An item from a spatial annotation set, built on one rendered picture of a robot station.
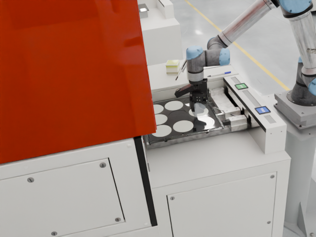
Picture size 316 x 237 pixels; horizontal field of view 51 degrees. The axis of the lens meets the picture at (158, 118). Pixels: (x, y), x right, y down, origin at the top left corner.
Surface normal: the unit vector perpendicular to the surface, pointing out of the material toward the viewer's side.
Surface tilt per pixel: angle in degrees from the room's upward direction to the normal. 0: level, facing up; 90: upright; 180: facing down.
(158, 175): 0
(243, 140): 0
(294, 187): 90
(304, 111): 0
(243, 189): 90
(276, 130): 90
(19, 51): 90
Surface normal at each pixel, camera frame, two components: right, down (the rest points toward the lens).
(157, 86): -0.12, -0.84
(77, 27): 0.17, 0.51
